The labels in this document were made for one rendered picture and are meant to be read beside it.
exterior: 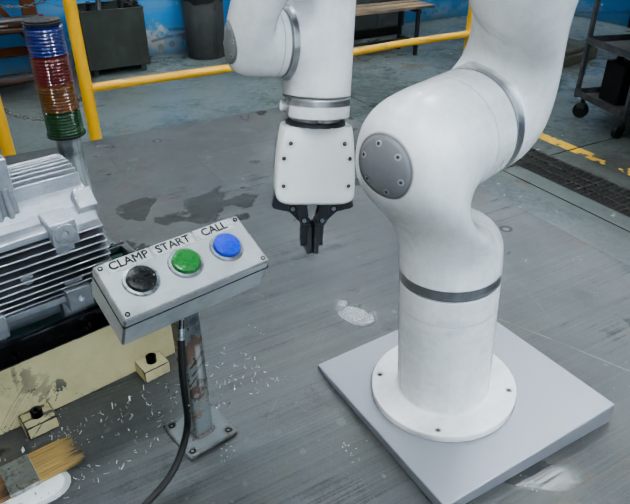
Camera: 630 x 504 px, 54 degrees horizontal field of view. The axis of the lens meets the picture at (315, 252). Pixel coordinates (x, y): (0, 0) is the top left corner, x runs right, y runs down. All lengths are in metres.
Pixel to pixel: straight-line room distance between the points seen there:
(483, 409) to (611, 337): 0.31
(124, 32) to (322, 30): 4.81
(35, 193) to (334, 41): 0.39
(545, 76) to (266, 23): 0.28
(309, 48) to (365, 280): 0.49
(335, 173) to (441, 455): 0.36
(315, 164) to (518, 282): 0.50
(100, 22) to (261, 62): 4.77
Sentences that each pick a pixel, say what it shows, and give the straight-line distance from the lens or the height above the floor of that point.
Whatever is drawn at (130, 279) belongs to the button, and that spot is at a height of 1.07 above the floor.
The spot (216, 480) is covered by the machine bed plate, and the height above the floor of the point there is 0.80.
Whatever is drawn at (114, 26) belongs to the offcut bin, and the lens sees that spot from 5.48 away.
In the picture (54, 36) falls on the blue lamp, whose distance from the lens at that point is 1.09.
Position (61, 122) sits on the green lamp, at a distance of 1.12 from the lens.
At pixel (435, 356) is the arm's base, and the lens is 0.75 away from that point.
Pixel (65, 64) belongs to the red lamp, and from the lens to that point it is 1.10.
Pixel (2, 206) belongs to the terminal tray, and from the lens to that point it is 0.77.
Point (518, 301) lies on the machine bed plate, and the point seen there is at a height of 0.80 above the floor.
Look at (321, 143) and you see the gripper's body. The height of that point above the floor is 1.13.
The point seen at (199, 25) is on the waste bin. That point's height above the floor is 0.30.
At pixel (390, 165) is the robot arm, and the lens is 0.57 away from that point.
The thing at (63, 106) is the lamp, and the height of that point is 1.09.
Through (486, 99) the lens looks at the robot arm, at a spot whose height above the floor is 1.23.
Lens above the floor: 1.41
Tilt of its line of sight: 31 degrees down
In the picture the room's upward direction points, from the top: straight up
